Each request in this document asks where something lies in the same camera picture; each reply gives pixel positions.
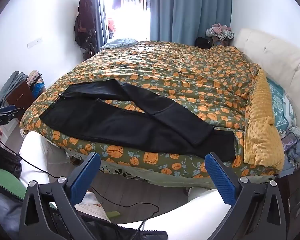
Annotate white bed footboard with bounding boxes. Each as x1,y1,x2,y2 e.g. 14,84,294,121
19,131,68,189

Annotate dark hanging coats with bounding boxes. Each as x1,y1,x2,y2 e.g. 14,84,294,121
74,0,97,59

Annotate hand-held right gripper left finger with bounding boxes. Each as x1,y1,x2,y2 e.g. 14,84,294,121
19,152,101,240

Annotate person's blue jeans leg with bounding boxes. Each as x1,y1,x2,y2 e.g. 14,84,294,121
0,187,24,240

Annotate teal patterned pillow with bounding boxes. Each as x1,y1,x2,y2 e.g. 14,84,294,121
266,77,297,133

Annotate dark wooden bedside cabinet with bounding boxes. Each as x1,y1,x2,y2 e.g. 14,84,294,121
277,155,300,230

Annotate black pants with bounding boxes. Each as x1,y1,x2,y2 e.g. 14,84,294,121
39,79,237,162

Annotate yellow dotted blanket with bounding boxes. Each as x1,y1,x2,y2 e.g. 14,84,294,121
244,68,285,171

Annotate cream padded headboard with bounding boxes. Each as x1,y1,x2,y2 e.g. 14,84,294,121
234,28,300,105

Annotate brown wooden cabinet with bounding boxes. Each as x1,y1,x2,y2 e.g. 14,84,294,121
5,81,34,114

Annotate narrow blue curtain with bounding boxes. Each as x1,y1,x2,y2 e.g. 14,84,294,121
87,0,108,48

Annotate person's left forearm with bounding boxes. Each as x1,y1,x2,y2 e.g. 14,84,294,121
0,141,28,203

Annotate black cable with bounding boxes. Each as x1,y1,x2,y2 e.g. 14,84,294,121
0,140,160,233

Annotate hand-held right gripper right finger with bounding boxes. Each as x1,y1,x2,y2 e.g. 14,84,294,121
204,152,283,240

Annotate blue striped pillow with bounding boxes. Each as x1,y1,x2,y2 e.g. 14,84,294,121
100,38,138,50

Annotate pile of crumpled clothes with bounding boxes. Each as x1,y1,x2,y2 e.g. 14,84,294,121
206,23,235,42

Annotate orange pumpkin print quilt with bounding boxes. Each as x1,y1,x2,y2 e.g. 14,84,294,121
19,41,262,182

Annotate red cloth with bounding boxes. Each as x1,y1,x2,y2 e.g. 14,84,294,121
107,18,117,39

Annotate blue cloth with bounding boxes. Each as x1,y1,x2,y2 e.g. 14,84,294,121
31,81,45,99

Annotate wide blue curtain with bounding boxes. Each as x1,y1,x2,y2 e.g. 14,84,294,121
150,0,233,46

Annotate black bag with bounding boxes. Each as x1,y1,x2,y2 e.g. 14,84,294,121
49,202,168,240

